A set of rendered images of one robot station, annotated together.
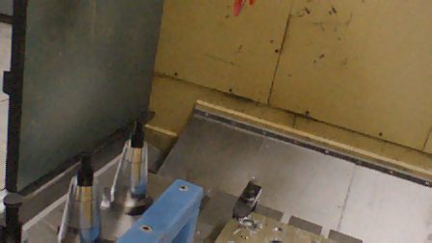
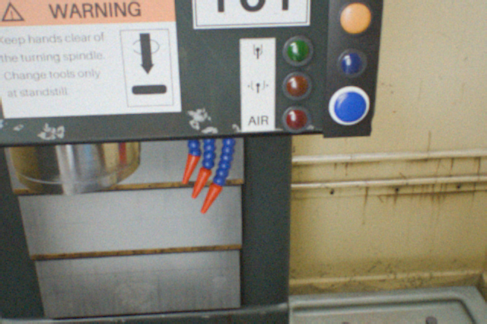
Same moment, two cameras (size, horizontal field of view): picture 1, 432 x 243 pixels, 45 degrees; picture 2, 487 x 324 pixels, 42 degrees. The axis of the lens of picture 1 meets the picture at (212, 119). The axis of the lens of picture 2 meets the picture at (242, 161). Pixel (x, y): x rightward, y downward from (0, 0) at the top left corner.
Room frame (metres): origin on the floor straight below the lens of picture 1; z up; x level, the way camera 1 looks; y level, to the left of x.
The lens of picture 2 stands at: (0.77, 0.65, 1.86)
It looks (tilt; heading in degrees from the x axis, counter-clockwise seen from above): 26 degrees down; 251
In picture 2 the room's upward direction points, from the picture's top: 1 degrees counter-clockwise
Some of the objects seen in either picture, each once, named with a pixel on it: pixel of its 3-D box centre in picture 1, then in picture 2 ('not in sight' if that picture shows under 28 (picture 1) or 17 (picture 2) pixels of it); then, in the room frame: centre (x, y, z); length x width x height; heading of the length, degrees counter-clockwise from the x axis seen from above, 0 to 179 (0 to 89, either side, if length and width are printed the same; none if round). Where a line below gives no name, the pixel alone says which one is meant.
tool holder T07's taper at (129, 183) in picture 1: (132, 168); not in sight; (0.56, 0.08, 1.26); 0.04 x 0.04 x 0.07
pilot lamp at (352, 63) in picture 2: not in sight; (351, 63); (0.50, 0.18, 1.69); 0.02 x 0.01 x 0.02; 165
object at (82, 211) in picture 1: (82, 209); not in sight; (0.45, 0.11, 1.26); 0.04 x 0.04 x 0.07
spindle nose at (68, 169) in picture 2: not in sight; (73, 124); (0.73, -0.10, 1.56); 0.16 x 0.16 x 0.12
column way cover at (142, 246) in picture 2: not in sight; (134, 216); (0.62, -0.53, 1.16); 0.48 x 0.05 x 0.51; 165
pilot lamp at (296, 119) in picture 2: not in sight; (296, 119); (0.55, 0.17, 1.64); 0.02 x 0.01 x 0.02; 165
